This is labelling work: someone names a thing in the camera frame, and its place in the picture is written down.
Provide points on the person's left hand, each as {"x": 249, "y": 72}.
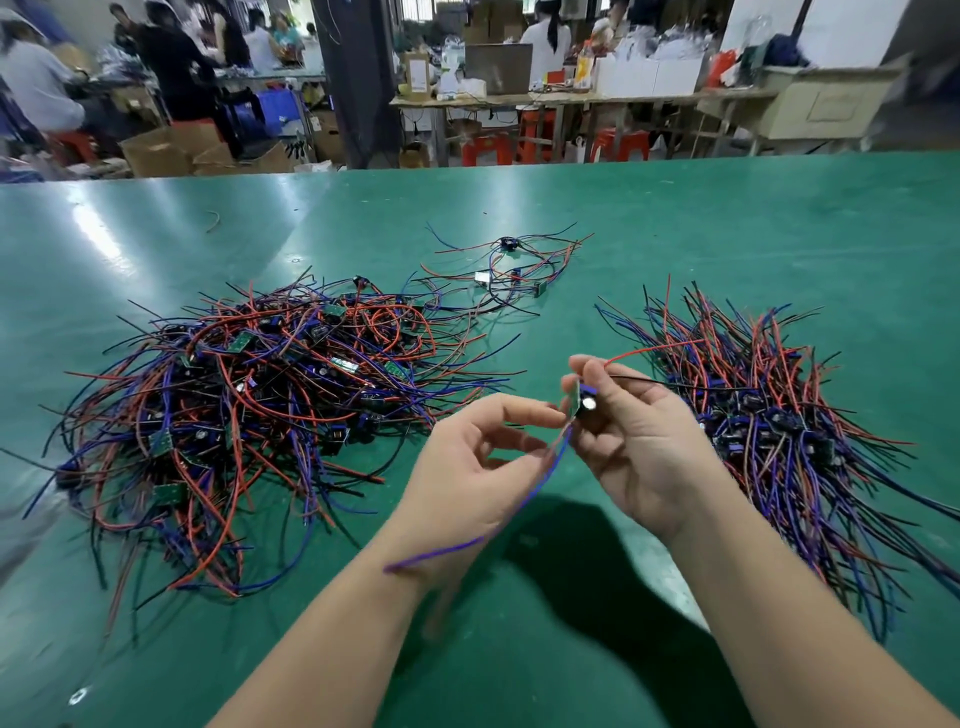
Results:
{"x": 457, "y": 502}

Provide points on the person's right hand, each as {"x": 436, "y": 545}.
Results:
{"x": 649, "y": 450}

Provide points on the person's right fingers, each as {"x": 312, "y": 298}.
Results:
{"x": 592, "y": 450}

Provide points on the person's left thumb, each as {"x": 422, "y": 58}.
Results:
{"x": 517, "y": 450}

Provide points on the person's right forearm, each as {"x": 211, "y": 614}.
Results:
{"x": 780, "y": 615}

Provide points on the person's left forearm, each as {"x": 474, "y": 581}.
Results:
{"x": 330, "y": 645}

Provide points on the red plastic stool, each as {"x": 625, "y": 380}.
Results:
{"x": 487, "y": 148}
{"x": 536, "y": 135}
{"x": 619, "y": 144}
{"x": 71, "y": 146}

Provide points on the wooden work table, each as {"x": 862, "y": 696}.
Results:
{"x": 570, "y": 99}

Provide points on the small cardboard box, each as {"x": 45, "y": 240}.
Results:
{"x": 328, "y": 136}

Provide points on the row of white boxes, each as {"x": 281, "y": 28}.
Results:
{"x": 649, "y": 76}

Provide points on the grey laptop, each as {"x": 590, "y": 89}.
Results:
{"x": 499, "y": 67}

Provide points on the yellow bottle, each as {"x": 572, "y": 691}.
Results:
{"x": 583, "y": 66}

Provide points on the brown carton with white label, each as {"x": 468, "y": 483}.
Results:
{"x": 416, "y": 75}

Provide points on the red bag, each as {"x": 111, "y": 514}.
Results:
{"x": 720, "y": 67}

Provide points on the dark pillar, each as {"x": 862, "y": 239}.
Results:
{"x": 356, "y": 75}

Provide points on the beige bin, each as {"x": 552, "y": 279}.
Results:
{"x": 821, "y": 105}

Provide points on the open cardboard box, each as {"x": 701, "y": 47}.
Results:
{"x": 165, "y": 150}

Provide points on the white board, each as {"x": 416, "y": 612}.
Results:
{"x": 840, "y": 30}

